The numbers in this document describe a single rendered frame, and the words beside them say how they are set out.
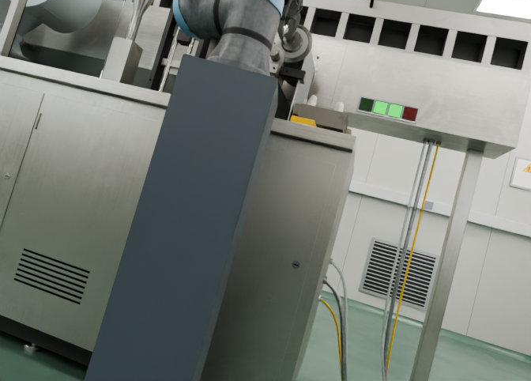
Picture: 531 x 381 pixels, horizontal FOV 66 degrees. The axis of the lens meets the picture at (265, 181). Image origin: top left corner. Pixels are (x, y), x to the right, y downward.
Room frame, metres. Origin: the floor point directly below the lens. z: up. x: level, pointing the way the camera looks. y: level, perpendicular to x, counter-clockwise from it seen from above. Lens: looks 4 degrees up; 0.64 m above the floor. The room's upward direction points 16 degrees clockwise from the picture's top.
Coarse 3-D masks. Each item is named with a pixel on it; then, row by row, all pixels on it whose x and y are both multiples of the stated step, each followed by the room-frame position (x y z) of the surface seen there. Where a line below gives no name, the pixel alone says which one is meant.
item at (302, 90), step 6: (306, 60) 1.45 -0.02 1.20; (306, 66) 1.48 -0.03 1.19; (306, 72) 1.51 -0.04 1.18; (300, 84) 1.47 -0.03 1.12; (306, 84) 1.57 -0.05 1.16; (300, 90) 1.50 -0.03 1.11; (306, 90) 1.60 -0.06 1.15; (294, 96) 1.43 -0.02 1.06; (300, 96) 1.53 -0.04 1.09; (306, 96) 1.64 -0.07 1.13; (294, 102) 1.45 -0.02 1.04; (300, 102) 1.56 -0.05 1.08
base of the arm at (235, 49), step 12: (228, 36) 0.86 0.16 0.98; (240, 36) 0.85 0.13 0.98; (252, 36) 0.85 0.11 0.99; (216, 48) 0.87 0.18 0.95; (228, 48) 0.84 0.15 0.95; (240, 48) 0.84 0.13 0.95; (252, 48) 0.85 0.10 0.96; (264, 48) 0.87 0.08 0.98; (216, 60) 0.84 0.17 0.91; (228, 60) 0.83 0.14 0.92; (240, 60) 0.83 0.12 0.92; (252, 60) 0.84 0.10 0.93; (264, 60) 0.86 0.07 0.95; (264, 72) 0.86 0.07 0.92
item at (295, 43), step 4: (296, 32) 1.42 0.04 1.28; (284, 36) 1.43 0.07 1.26; (296, 36) 1.42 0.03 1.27; (300, 36) 1.42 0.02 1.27; (292, 40) 1.42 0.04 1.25; (296, 40) 1.42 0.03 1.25; (300, 40) 1.42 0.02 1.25; (284, 44) 1.43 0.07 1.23; (288, 44) 1.42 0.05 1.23; (292, 44) 1.42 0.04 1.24; (296, 44) 1.42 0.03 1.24; (300, 44) 1.42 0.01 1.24; (284, 48) 1.43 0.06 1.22; (288, 48) 1.42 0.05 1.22; (292, 48) 1.42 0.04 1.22; (296, 48) 1.42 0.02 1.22
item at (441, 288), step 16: (464, 160) 1.79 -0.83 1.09; (480, 160) 1.74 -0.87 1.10; (464, 176) 1.75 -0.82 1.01; (464, 192) 1.74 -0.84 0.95; (464, 208) 1.74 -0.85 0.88; (448, 224) 1.79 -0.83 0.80; (464, 224) 1.74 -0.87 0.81; (448, 240) 1.75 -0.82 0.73; (448, 256) 1.74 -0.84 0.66; (448, 272) 1.74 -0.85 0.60; (432, 288) 1.80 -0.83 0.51; (448, 288) 1.74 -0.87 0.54; (432, 304) 1.75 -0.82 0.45; (432, 320) 1.74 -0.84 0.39; (432, 336) 1.74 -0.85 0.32; (416, 352) 1.79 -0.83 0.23; (432, 352) 1.74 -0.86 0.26; (416, 368) 1.75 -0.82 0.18
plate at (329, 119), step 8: (304, 104) 1.38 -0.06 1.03; (304, 112) 1.38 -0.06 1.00; (312, 112) 1.38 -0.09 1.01; (320, 112) 1.37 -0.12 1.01; (328, 112) 1.36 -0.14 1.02; (336, 112) 1.36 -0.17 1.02; (344, 112) 1.35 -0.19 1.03; (320, 120) 1.37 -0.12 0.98; (328, 120) 1.36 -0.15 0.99; (336, 120) 1.36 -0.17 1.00; (344, 120) 1.35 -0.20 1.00; (328, 128) 1.39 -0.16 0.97; (336, 128) 1.36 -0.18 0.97; (344, 128) 1.39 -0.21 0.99
